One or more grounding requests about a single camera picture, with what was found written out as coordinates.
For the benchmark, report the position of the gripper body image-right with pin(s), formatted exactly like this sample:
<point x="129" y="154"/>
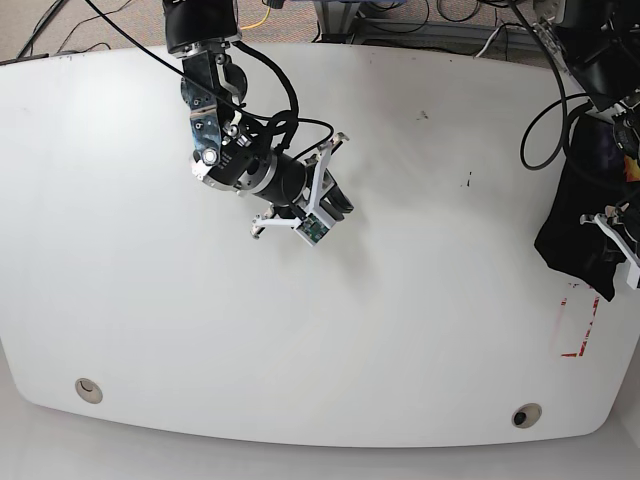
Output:
<point x="615" y="224"/>

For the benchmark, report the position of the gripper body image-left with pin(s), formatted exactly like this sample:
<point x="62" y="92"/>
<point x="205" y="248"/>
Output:
<point x="299" y="188"/>

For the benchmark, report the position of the black t-shirt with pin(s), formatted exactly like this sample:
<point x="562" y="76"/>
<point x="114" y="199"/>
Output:
<point x="596" y="176"/>

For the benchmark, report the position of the red tape rectangle marking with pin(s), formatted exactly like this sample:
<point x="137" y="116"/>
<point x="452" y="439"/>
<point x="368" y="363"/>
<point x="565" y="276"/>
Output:
<point x="577" y="315"/>

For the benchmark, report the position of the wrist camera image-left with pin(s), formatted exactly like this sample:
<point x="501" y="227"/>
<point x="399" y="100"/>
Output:
<point x="312" y="230"/>

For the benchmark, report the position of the aluminium frame stand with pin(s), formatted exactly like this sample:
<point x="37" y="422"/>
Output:
<point x="474" y="28"/>

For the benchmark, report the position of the right table cable grommet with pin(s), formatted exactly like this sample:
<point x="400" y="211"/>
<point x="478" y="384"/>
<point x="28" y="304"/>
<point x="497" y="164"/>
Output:
<point x="526" y="416"/>

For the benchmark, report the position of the table cable grommet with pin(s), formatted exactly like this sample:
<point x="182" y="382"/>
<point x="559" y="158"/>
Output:
<point x="88" y="391"/>
<point x="526" y="416"/>

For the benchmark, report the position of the left table cable grommet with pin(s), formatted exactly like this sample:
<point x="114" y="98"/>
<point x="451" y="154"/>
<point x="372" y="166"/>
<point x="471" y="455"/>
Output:
<point x="88" y="391"/>

